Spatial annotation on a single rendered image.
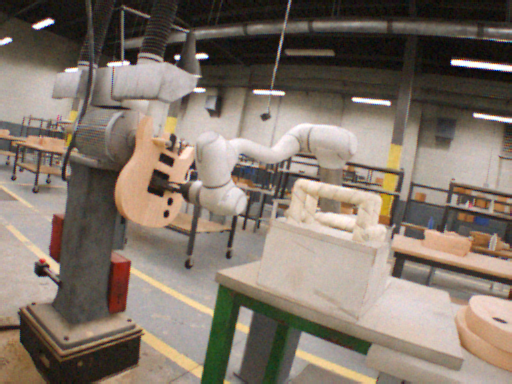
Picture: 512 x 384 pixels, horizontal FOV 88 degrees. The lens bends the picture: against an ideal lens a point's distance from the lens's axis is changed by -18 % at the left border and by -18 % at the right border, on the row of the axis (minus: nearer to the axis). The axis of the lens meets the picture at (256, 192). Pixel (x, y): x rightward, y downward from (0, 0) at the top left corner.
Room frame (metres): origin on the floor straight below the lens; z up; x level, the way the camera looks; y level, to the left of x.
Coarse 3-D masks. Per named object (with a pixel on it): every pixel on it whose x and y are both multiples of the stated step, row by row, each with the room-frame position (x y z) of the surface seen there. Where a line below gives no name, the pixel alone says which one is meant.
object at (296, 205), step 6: (294, 192) 0.77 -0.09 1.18; (300, 192) 0.76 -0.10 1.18; (294, 198) 0.76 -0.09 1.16; (300, 198) 0.76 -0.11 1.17; (294, 204) 0.76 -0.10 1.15; (300, 204) 0.76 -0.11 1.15; (294, 210) 0.76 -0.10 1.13; (300, 210) 0.76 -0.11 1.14; (294, 216) 0.76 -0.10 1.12; (300, 216) 0.76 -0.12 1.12; (288, 222) 0.76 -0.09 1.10; (294, 222) 0.76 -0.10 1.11
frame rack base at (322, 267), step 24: (288, 240) 0.75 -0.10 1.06; (312, 240) 0.71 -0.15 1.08; (336, 240) 0.68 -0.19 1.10; (264, 264) 0.77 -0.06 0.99; (288, 264) 0.74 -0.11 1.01; (312, 264) 0.71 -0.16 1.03; (336, 264) 0.68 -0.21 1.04; (360, 264) 0.65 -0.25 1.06; (288, 288) 0.73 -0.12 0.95; (312, 288) 0.70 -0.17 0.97; (336, 288) 0.67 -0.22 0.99; (360, 288) 0.64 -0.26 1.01; (336, 312) 0.66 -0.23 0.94; (360, 312) 0.64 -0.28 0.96
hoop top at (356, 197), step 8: (296, 184) 0.77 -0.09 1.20; (304, 184) 0.75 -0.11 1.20; (312, 184) 0.74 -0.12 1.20; (320, 184) 0.74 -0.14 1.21; (304, 192) 0.76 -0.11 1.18; (312, 192) 0.74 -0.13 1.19; (320, 192) 0.73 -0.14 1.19; (328, 192) 0.72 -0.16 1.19; (336, 192) 0.71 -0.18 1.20; (344, 192) 0.70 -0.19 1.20; (352, 192) 0.69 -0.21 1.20; (360, 192) 0.68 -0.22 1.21; (344, 200) 0.70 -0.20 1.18; (352, 200) 0.69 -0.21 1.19; (360, 200) 0.68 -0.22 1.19
